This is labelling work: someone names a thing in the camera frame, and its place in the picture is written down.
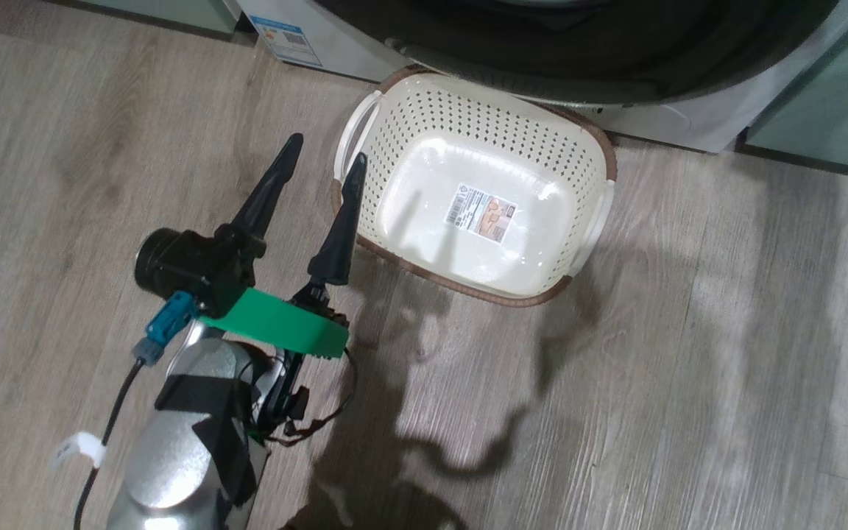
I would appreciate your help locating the left gripper black green body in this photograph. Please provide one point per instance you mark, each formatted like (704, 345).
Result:
(277, 327)

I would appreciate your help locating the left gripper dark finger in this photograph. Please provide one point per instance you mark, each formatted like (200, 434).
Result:
(269, 191)
(339, 235)

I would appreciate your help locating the cream perforated laundry basket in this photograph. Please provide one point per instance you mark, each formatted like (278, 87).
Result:
(468, 132)

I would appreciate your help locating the white front-load washing machine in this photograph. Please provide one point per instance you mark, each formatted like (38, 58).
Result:
(689, 121)

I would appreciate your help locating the grey-green cabinet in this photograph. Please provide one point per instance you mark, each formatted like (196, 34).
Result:
(799, 110)
(174, 11)

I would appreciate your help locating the product label sticker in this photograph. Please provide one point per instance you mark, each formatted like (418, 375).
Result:
(481, 213)

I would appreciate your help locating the blue white energy label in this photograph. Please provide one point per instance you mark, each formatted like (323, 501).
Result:
(288, 37)

